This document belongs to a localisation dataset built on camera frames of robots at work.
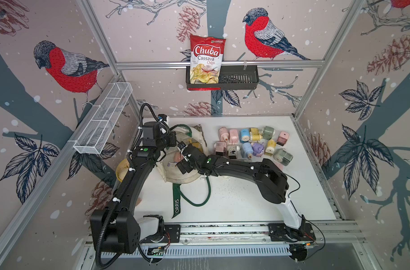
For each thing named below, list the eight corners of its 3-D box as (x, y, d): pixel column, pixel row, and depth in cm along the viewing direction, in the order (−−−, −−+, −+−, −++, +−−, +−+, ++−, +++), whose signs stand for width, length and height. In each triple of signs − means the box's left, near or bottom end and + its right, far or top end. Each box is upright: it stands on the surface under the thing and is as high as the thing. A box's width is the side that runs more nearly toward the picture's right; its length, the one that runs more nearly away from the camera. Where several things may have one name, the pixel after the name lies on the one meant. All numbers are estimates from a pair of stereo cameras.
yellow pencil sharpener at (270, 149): (264, 154, 102) (267, 148, 96) (266, 144, 106) (269, 138, 101) (271, 157, 101) (274, 150, 95) (273, 147, 105) (277, 140, 100)
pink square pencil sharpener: (275, 144, 107) (279, 137, 101) (277, 136, 111) (281, 130, 105) (284, 147, 105) (288, 141, 100) (286, 139, 109) (290, 133, 104)
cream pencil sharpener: (228, 159, 100) (228, 155, 96) (227, 148, 105) (227, 144, 101) (237, 159, 100) (238, 155, 96) (236, 148, 105) (237, 144, 101)
